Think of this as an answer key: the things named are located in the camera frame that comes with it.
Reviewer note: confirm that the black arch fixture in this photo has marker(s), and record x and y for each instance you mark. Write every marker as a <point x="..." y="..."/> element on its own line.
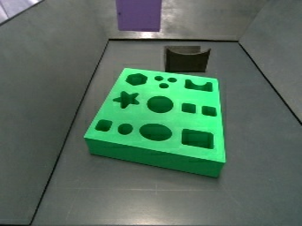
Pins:
<point x="185" y="58"/>

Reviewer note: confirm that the purple arch block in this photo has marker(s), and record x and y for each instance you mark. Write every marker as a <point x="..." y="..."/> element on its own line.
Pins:
<point x="139" y="15"/>

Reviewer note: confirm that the green shape sorter block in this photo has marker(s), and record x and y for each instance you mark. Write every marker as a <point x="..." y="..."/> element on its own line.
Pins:
<point x="160" y="119"/>

